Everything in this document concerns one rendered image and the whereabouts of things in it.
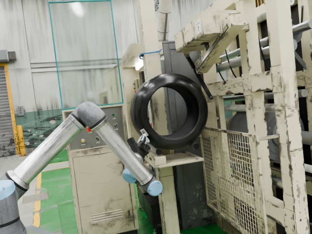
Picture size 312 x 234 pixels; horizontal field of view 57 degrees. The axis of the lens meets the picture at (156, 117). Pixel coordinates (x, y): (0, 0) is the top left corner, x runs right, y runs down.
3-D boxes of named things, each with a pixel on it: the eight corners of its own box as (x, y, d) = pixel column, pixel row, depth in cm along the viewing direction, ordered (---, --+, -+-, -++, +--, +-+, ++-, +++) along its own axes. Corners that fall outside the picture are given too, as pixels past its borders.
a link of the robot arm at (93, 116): (92, 96, 152) (168, 187, 167) (89, 97, 164) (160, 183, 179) (74, 110, 149) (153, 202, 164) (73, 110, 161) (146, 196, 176)
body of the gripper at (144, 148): (143, 150, 200) (138, 164, 192) (135, 142, 197) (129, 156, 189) (151, 146, 196) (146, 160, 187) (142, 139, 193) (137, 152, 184)
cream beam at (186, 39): (175, 53, 241) (173, 35, 240) (203, 50, 246) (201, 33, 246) (203, 34, 182) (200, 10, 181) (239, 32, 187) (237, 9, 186)
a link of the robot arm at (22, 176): (-22, 199, 144) (86, 94, 162) (-15, 191, 161) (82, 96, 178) (3, 218, 148) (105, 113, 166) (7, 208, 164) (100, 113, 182)
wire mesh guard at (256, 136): (206, 204, 255) (198, 126, 252) (208, 204, 256) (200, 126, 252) (267, 254, 168) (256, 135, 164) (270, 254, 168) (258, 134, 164)
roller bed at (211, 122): (194, 136, 262) (190, 103, 260) (209, 134, 265) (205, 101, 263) (202, 138, 242) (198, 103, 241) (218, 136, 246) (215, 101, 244)
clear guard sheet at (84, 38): (61, 110, 258) (48, 2, 253) (123, 103, 270) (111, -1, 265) (61, 110, 256) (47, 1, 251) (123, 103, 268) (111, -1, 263)
